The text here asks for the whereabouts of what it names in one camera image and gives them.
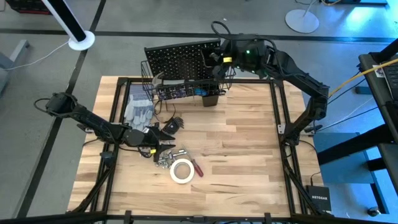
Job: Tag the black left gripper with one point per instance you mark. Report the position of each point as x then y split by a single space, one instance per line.
150 140

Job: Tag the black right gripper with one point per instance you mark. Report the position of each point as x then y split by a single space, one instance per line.
233 46

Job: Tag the white tape roll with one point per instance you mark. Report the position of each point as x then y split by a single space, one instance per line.
172 171

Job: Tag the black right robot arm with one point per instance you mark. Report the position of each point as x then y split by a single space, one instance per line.
311 90

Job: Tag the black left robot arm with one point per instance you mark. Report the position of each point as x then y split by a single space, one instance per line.
93 123

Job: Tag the grey work glove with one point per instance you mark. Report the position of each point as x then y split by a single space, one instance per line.
138 112

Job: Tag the black metal pegboard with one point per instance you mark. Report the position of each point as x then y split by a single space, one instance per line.
177 62

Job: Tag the black box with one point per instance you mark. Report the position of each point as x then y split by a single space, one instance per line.
210 101

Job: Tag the steel head hammer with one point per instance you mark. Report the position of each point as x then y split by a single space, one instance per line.
158 79

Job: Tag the grey round floor stand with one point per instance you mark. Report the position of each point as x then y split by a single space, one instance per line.
301 21

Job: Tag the white black pole stand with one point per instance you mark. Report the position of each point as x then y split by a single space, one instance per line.
81 42

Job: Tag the black side desk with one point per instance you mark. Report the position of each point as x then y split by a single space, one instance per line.
371 84

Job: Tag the grey table leg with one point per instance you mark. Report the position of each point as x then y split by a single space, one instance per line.
17 53

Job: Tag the red black crate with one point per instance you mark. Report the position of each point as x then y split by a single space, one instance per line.
28 6

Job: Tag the black caster wheel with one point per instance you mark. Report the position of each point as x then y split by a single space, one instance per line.
373 211

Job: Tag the black aluminium table frame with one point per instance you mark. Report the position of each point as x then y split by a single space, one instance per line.
258 81

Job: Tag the black Netgear network switch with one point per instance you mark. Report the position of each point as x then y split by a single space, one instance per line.
319 199

